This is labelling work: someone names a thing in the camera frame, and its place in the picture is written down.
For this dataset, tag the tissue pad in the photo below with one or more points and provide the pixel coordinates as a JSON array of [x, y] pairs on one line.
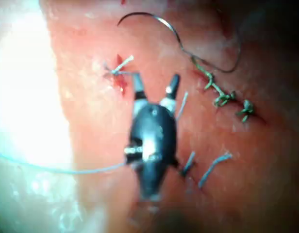
[[91, 116]]

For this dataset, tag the curved steel needle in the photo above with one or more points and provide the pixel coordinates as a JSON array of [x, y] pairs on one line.
[[167, 23]]

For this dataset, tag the right arm needle driver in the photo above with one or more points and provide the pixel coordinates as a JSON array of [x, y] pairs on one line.
[[152, 128]]

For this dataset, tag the blue stitching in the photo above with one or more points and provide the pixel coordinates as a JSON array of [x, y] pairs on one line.
[[122, 66], [222, 96]]

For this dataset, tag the right arm needle driver jaw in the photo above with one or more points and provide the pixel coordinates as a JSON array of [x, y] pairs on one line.
[[139, 89], [173, 87]]

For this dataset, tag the short cut blue thread piece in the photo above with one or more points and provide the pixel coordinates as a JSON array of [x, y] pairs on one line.
[[189, 163], [212, 167], [184, 104]]

